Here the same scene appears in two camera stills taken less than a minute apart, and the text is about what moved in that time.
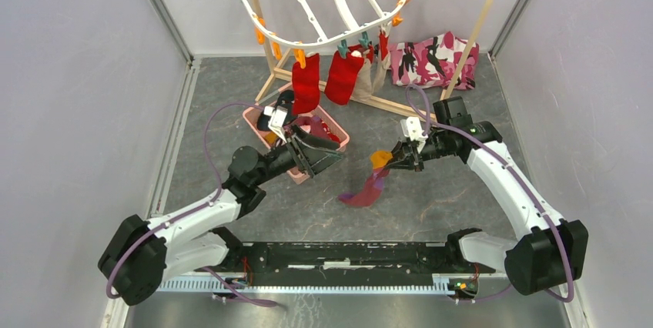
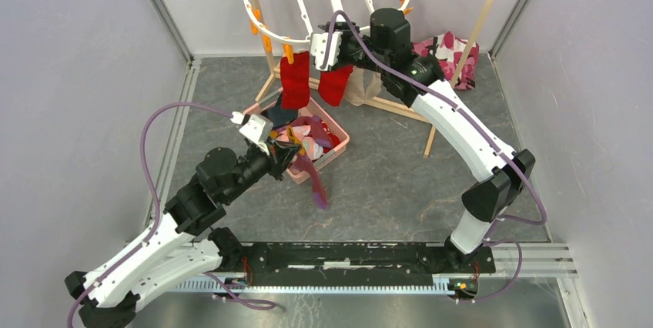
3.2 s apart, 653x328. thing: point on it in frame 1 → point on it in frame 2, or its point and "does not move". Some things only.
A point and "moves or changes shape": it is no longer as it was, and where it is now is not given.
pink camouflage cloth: [430, 61] does not move
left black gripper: [309, 160] → [280, 155]
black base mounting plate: [343, 260] does not move
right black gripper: [406, 162] → [346, 29]
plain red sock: [306, 85] moves or changes shape
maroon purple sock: [315, 124] does not move
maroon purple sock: [370, 193] → [303, 162]
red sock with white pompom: [342, 73] moves or changes shape
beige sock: [384, 59] moves or changes shape
